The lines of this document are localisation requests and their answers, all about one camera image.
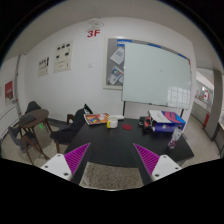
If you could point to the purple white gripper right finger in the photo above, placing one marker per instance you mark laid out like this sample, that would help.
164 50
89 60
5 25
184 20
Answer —
156 166

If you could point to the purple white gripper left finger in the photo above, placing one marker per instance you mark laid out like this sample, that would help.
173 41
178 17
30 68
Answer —
67 166

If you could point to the clear plastic water bottle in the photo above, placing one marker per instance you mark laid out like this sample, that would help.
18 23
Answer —
175 137

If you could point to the dark chair with jacket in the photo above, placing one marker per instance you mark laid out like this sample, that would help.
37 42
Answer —
74 123

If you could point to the black items on table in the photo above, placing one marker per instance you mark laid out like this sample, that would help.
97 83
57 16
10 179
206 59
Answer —
146 123

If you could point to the blue white cardboard box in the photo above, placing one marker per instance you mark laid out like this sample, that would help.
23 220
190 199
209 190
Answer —
163 121

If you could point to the grey chair front left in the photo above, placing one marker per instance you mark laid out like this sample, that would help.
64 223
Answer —
25 142

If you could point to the grey chair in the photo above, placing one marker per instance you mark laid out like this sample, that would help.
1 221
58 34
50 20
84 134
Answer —
32 106
25 142

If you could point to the black rectangular table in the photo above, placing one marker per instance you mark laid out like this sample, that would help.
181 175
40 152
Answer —
115 147

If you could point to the red round coaster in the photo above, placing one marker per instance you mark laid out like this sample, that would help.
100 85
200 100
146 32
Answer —
127 126

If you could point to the colourful orange book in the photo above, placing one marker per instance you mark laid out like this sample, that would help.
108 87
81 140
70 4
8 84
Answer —
95 119

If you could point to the round brown side table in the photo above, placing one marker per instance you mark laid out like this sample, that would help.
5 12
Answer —
32 119

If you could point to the grey chair back left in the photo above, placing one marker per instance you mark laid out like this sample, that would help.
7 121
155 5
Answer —
32 106

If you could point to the large whiteboard on stand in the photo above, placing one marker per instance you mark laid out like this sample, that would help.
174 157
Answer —
157 76

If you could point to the white cup yellow handle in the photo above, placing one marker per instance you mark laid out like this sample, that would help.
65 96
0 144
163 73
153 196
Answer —
112 122

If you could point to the red wall poster left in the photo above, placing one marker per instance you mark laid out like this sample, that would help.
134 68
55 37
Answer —
9 91

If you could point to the white wall poster small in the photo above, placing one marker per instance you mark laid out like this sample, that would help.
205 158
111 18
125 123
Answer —
43 67

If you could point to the white wall poster large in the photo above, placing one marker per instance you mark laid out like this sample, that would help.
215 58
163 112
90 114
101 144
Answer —
63 56

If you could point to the red 3F wall sign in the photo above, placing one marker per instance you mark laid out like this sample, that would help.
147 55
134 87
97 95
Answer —
93 33

